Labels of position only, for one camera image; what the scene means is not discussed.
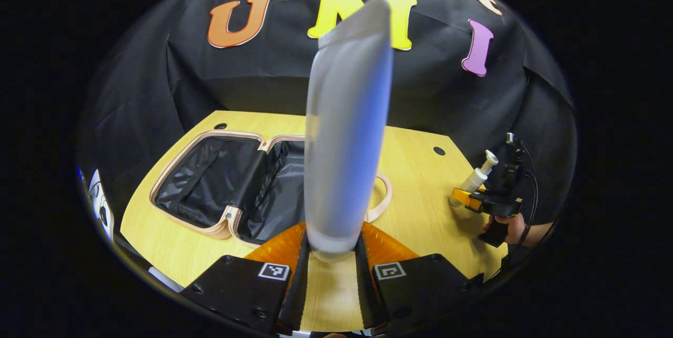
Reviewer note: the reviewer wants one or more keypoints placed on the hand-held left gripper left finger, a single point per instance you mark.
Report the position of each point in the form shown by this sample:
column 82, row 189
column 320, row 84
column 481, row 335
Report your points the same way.
column 298, row 285

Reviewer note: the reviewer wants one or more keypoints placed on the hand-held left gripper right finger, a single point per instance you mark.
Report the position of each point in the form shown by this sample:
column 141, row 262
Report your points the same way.
column 365, row 290

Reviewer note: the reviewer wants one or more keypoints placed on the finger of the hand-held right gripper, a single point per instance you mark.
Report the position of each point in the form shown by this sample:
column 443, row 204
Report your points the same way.
column 468, row 198

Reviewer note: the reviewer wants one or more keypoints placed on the white pump bottle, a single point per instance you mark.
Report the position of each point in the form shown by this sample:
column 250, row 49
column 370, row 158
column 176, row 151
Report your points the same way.
column 481, row 172

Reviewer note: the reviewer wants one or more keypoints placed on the white squeeze tube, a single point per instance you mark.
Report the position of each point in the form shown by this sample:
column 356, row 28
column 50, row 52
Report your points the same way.
column 347, row 143

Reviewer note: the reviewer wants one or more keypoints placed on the black backdrop cloth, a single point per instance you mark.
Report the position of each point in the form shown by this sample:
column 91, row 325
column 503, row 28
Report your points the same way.
column 252, row 80

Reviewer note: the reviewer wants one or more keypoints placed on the white plastic object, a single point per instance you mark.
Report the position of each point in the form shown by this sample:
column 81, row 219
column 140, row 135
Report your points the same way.
column 100, row 196

